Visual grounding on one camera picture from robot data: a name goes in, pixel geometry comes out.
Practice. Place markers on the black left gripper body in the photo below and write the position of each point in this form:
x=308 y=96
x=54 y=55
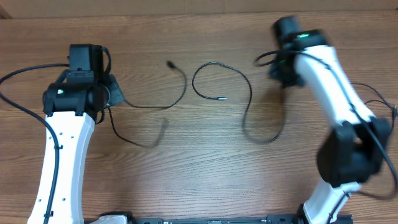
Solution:
x=115 y=94

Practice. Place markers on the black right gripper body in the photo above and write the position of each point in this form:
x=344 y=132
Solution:
x=282 y=71

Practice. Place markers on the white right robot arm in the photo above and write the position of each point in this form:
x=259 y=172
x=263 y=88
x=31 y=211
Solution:
x=356 y=146

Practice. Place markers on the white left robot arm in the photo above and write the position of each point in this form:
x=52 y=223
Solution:
x=71 y=105

